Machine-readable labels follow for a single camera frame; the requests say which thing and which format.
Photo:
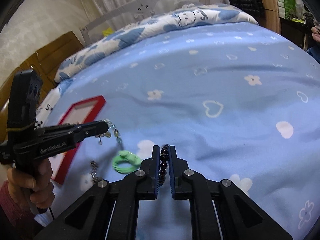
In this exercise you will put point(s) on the dark desk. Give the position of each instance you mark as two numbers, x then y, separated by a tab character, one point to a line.
292	33

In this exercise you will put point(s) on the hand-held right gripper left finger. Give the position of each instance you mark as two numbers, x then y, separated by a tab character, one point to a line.
156	171

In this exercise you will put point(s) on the blue floral bed sheet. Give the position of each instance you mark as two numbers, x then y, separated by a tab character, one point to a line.
200	80

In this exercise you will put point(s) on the yellow plush toy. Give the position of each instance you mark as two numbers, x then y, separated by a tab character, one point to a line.
108	32

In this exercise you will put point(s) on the red cardboard box lid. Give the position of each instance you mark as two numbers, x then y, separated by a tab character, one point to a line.
100	102

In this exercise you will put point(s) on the white printed pillow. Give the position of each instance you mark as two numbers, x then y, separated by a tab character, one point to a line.
47	108

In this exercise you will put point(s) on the wooden headboard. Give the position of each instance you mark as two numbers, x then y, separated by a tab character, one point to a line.
50	57

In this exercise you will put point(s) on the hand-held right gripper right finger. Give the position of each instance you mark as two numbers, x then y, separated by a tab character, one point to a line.
172	171

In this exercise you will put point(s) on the stack of green tissue packs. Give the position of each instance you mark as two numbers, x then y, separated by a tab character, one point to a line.
287	5

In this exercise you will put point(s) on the grey bed guard rail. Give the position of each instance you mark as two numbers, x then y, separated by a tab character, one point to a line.
140	7

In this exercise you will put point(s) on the person's left hand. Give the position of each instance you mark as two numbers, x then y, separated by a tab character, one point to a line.
37	180

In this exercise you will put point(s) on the blue and white cartoon quilt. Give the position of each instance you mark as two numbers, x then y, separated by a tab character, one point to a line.
125	37

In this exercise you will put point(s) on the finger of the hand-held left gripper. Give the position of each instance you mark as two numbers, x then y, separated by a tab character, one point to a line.
75	127
92	133

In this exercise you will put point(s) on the wooden wardrobe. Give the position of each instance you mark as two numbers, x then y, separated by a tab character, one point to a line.
271	7

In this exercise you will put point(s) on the person's left forearm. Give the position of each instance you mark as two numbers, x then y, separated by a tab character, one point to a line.
12	212

